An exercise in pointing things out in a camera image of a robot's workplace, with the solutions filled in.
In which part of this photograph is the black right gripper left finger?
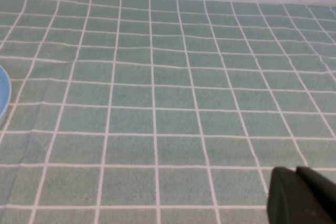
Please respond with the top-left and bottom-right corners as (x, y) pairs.
(266, 166), (336, 224)

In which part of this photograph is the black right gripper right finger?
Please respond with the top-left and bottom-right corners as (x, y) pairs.
(296, 165), (336, 204)

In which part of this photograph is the light blue plate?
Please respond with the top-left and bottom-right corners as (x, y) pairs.
(0, 65), (13, 126)

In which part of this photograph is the green checked tablecloth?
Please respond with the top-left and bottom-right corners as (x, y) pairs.
(0, 0), (336, 224)

